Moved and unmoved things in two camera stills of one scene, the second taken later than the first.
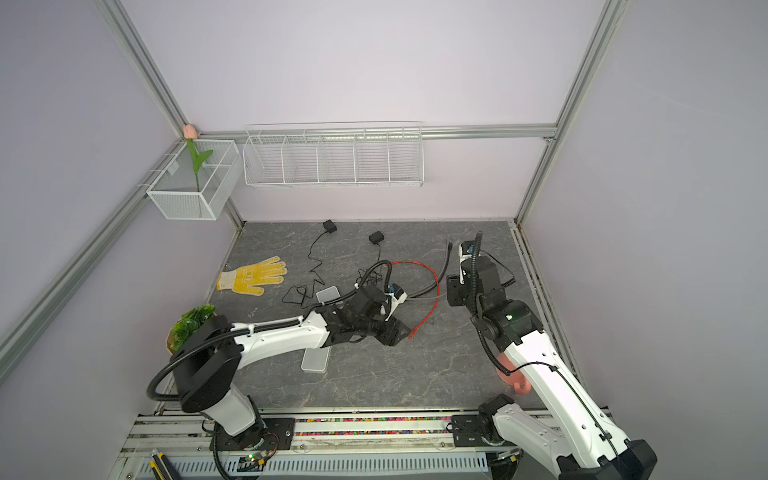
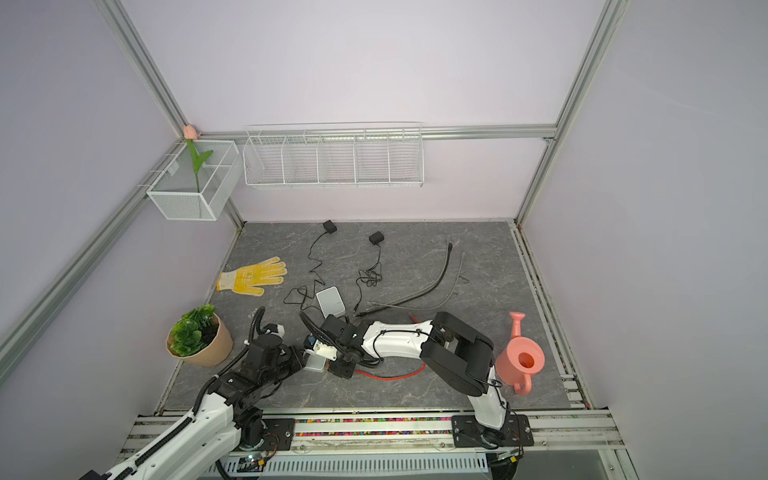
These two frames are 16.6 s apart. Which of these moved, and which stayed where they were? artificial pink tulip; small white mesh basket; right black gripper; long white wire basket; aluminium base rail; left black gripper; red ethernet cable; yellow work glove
Moved: left black gripper; red ethernet cable; right black gripper
Stayed: artificial pink tulip; small white mesh basket; aluminium base rail; long white wire basket; yellow work glove
